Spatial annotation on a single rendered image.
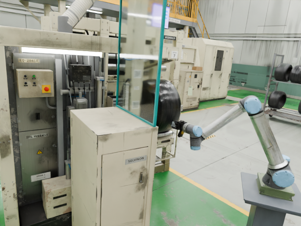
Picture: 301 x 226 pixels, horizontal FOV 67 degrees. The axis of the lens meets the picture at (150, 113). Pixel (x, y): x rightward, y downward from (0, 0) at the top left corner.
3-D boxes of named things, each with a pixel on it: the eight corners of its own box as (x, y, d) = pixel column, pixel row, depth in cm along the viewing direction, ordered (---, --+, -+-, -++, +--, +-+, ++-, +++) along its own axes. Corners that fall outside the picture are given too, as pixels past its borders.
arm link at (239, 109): (252, 90, 194) (191, 134, 222) (253, 92, 182) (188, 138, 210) (261, 101, 193) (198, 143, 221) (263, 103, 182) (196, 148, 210)
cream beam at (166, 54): (132, 58, 231) (133, 43, 227) (121, 56, 251) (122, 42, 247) (178, 60, 264) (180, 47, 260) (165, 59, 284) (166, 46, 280)
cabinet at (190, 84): (181, 112, 694) (186, 71, 661) (167, 108, 735) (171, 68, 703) (199, 109, 754) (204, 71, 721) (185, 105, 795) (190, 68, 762)
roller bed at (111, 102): (111, 125, 253) (112, 98, 245) (106, 121, 264) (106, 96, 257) (127, 123, 263) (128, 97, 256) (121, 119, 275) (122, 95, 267)
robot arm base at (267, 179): (282, 180, 210) (285, 170, 207) (288, 191, 192) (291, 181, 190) (260, 175, 215) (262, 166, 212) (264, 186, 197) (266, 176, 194)
